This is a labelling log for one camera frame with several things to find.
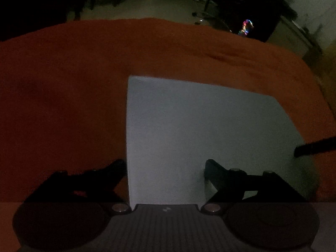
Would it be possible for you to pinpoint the grey side table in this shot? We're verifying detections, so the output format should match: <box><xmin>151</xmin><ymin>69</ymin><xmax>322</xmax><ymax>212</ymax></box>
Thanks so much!
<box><xmin>266</xmin><ymin>17</ymin><xmax>322</xmax><ymax>58</ymax></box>

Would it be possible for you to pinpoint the red tablecloth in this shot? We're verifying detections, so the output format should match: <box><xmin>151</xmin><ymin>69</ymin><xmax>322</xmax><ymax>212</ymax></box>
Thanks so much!
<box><xmin>0</xmin><ymin>17</ymin><xmax>336</xmax><ymax>252</ymax></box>

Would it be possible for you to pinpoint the white sheet mat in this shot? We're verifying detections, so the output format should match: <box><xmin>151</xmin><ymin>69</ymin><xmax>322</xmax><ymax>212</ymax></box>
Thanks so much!
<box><xmin>126</xmin><ymin>76</ymin><xmax>318</xmax><ymax>206</ymax></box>

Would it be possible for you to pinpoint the colourful glowing light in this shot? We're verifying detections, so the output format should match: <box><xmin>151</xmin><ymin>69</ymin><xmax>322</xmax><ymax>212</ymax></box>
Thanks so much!
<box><xmin>238</xmin><ymin>19</ymin><xmax>254</xmax><ymax>37</ymax></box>

